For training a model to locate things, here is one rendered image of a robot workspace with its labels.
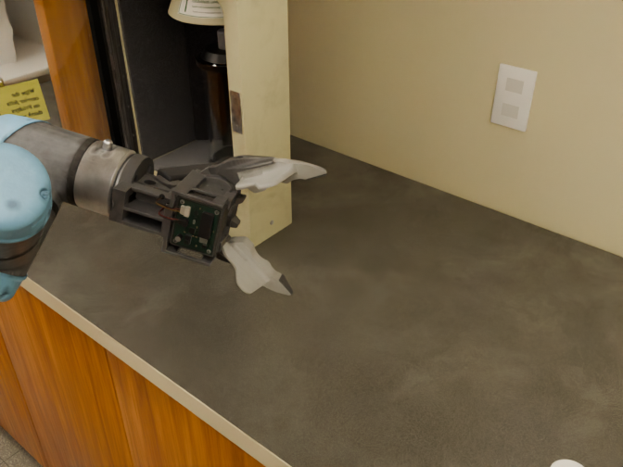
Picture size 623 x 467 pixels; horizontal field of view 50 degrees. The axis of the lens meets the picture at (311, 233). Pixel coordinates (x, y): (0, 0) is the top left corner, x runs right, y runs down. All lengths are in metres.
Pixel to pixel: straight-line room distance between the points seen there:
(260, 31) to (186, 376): 0.52
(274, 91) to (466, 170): 0.47
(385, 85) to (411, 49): 0.10
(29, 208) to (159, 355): 0.49
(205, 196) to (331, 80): 0.87
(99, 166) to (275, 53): 0.46
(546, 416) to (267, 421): 0.37
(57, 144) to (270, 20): 0.45
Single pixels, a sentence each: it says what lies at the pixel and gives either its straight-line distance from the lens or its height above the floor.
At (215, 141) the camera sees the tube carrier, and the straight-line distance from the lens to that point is 1.22.
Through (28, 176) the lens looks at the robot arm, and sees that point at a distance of 0.57.
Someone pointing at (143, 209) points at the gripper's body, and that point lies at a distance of 0.68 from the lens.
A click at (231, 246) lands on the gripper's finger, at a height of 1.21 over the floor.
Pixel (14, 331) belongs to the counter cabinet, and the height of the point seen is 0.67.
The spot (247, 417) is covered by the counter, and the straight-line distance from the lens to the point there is 0.91.
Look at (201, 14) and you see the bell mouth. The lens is 1.11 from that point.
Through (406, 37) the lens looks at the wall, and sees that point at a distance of 1.36.
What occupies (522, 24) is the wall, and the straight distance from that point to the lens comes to 1.24.
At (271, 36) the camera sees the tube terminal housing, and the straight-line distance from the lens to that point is 1.07.
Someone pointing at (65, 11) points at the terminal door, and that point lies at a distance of 1.23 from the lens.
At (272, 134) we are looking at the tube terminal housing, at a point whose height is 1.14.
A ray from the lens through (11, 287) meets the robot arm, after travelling 0.71.
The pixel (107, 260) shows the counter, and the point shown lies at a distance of 1.21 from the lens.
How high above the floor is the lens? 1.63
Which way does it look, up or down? 34 degrees down
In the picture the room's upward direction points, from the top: straight up
